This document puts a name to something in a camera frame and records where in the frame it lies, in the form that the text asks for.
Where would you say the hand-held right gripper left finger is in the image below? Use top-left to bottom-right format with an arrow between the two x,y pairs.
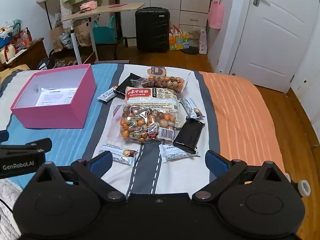
32,151 -> 126,203

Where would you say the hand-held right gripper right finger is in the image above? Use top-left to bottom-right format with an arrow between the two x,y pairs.
192,150 -> 292,203

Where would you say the white snack bar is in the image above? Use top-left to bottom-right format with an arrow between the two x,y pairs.
179,97 -> 205,119
97,85 -> 125,103
98,144 -> 138,167
159,142 -> 200,163

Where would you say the pink cardboard box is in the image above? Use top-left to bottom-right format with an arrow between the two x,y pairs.
10,64 -> 97,130

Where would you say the black snack packet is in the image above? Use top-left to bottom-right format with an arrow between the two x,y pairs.
173,116 -> 205,155
117,73 -> 142,96

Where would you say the large clear nut bag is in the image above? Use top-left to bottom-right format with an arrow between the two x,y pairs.
117,102 -> 175,144

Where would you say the noodle package with red label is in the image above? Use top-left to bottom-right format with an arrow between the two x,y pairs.
124,86 -> 181,130

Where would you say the small clear nut bag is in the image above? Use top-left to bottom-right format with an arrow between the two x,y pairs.
131,72 -> 191,93

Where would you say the clear bag of orange snacks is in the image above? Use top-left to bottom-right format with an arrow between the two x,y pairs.
35,87 -> 78,107

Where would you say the grey fluffy cloth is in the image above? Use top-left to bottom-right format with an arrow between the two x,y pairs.
0,179 -> 23,230

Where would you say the yellow pillow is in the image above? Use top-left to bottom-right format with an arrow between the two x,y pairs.
0,64 -> 30,83

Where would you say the white gift bag red ribbon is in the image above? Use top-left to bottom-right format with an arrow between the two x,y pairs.
0,44 -> 16,64

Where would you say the black bag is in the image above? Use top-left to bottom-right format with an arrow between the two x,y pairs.
37,50 -> 54,70

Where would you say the wooden nightstand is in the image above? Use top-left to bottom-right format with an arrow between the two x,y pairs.
0,39 -> 48,72

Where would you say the blue flower bouquet box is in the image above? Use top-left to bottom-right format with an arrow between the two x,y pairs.
0,26 -> 13,48

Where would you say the red box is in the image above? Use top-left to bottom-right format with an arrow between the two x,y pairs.
12,32 -> 27,47

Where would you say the white and teal plastic bag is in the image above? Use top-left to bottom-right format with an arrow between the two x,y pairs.
59,32 -> 74,49

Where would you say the brown paper bag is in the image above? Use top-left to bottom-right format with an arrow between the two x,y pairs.
74,22 -> 93,47
50,21 -> 66,52

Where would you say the black coat rack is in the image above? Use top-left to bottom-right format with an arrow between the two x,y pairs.
44,1 -> 54,53

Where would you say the colourful gift bag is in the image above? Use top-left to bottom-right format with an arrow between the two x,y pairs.
169,25 -> 190,51

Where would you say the teal shopping bag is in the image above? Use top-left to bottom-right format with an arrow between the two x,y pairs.
92,16 -> 115,45

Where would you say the white door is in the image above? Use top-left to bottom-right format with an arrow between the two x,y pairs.
226,0 -> 313,93

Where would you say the black suitcase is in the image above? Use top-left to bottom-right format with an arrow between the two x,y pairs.
135,7 -> 170,53

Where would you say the pink hanging bag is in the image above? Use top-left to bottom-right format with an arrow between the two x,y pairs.
208,1 -> 225,29

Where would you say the pink tissue pack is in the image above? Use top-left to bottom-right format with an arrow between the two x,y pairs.
80,1 -> 98,10

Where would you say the wooden rolling side table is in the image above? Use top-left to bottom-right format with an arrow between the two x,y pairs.
61,3 -> 145,65

